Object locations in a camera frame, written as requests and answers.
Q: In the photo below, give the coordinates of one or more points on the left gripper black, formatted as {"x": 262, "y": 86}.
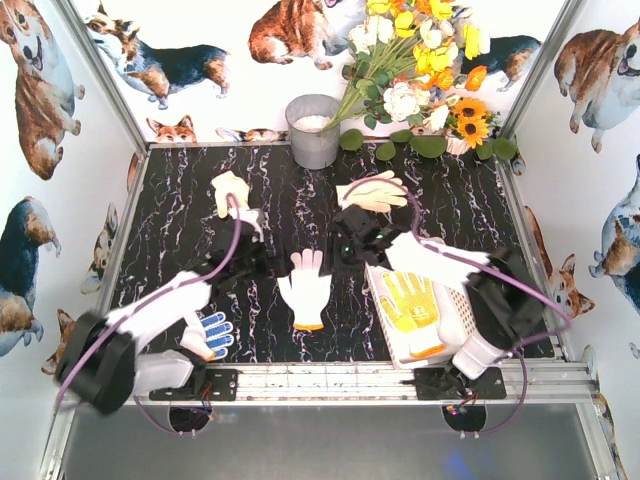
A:
{"x": 248, "y": 232}

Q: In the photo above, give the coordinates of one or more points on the yellow dotted white glove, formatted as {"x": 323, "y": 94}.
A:
{"x": 411, "y": 308}

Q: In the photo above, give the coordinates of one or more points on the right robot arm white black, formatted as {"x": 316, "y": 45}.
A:
{"x": 505, "y": 303}

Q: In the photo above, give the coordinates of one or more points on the cream glove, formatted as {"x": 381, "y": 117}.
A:
{"x": 230, "y": 192}
{"x": 383, "y": 192}

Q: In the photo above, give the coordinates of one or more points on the cream glove back right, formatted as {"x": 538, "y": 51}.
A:
{"x": 383, "y": 192}

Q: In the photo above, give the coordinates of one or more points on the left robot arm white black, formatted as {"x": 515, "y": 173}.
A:
{"x": 160, "y": 342}

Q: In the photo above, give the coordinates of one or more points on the blue dotted glove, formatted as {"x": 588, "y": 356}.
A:
{"x": 209, "y": 337}
{"x": 305, "y": 291}

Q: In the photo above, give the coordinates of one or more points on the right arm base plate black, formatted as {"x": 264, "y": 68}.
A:
{"x": 440, "y": 383}

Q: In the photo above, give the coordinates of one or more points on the cream glove back left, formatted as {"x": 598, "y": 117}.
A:
{"x": 230, "y": 192}

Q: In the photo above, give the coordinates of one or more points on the artificial flower bouquet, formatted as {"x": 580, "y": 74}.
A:
{"x": 404, "y": 56}

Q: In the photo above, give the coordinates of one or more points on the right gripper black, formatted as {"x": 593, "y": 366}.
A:
{"x": 351, "y": 220}

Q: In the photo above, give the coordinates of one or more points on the sunflower pot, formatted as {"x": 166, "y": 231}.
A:
{"x": 469, "y": 124}

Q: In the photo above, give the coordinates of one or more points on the white perforated storage basket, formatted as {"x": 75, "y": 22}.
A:
{"x": 455, "y": 326}

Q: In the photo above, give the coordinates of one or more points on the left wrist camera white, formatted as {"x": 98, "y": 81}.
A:
{"x": 253, "y": 217}

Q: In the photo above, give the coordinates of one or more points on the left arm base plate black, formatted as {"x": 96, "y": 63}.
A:
{"x": 213, "y": 384}

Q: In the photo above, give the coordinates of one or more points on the grey metal bucket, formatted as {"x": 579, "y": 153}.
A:
{"x": 314, "y": 138}

